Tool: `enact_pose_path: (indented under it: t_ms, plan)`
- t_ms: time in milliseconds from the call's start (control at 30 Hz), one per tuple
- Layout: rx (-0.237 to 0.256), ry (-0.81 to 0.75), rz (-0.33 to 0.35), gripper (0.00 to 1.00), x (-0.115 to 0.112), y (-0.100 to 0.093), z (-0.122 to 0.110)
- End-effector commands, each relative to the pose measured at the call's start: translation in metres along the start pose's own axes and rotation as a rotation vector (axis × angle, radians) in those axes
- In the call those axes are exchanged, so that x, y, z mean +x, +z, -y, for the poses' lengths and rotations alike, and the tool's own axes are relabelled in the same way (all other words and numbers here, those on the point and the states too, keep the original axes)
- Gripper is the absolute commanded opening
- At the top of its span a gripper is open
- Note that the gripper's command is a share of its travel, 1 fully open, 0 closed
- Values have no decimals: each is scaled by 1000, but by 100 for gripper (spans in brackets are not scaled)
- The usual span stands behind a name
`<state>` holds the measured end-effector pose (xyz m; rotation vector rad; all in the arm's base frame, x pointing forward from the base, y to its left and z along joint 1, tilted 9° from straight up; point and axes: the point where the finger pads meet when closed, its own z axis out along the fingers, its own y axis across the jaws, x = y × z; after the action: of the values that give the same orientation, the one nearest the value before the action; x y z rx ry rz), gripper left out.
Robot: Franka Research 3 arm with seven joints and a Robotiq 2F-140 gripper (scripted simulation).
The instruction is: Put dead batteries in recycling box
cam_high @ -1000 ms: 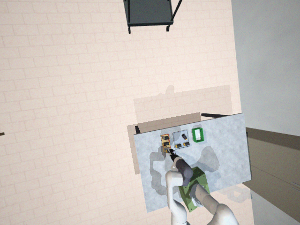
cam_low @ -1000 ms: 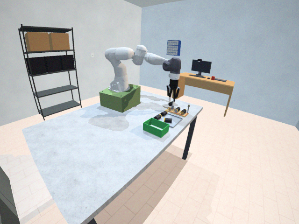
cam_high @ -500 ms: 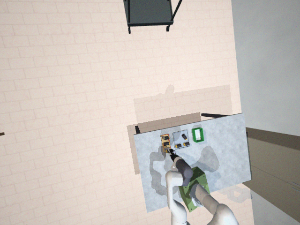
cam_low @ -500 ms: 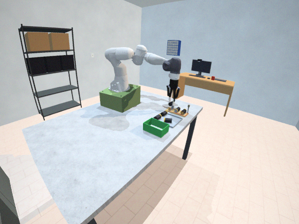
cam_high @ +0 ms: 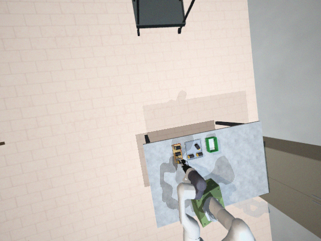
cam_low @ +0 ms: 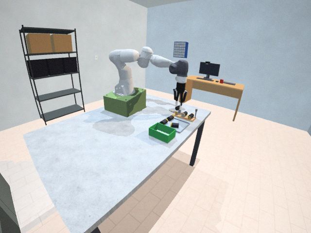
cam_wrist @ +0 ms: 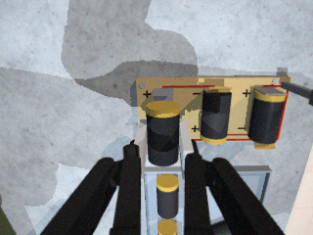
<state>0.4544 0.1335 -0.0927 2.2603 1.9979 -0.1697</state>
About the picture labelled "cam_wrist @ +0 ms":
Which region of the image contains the black battery with gold top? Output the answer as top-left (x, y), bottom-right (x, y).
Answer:
top-left (200, 90), bottom-right (232, 145)
top-left (211, 220), bottom-right (231, 235)
top-left (156, 173), bottom-right (179, 219)
top-left (248, 90), bottom-right (286, 144)
top-left (146, 101), bottom-right (180, 166)
top-left (157, 219), bottom-right (177, 235)

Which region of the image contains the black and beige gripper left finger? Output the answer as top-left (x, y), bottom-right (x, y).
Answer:
top-left (39, 119), bottom-right (148, 235)

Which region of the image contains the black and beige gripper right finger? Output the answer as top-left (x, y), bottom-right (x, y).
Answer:
top-left (179, 119), bottom-right (286, 235)

